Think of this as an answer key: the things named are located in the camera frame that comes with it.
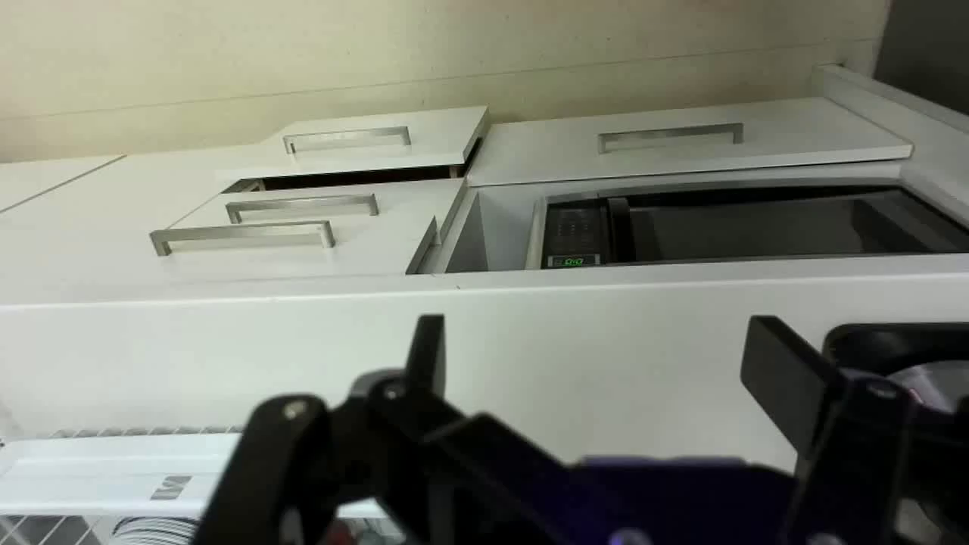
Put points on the black built-in microwave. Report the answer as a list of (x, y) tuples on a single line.
[(758, 227)]

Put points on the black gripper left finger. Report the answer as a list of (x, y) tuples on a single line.
[(403, 456)]

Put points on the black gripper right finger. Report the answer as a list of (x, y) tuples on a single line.
[(857, 456)]

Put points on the white base cabinet door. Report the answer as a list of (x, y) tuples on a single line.
[(40, 176), (100, 231)]

